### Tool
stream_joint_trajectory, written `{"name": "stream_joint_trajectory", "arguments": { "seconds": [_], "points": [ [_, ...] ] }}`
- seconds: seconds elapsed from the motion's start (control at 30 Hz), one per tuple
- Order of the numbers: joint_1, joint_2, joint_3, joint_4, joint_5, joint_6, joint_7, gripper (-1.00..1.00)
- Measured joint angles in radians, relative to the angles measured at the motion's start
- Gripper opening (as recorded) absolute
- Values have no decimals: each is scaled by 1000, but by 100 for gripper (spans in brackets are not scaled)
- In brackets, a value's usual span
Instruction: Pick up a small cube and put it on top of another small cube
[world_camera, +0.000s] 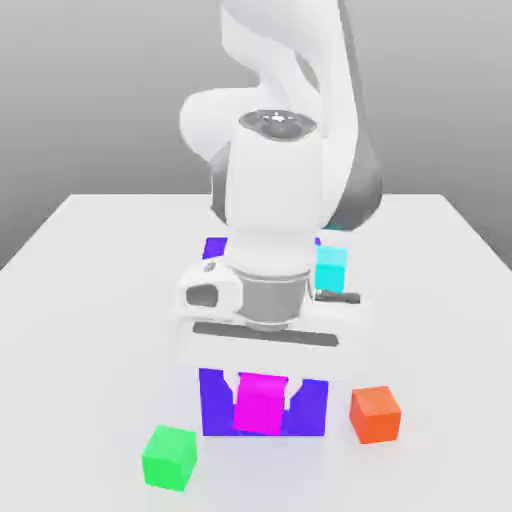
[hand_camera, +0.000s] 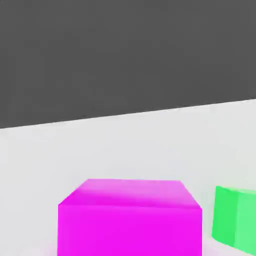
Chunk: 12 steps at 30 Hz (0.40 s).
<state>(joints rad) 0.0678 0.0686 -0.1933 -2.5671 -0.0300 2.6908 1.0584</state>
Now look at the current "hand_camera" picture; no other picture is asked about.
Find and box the small magenta cube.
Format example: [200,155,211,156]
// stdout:
[57,178,203,256]

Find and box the small green cube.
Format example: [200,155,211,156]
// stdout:
[211,185,256,255]

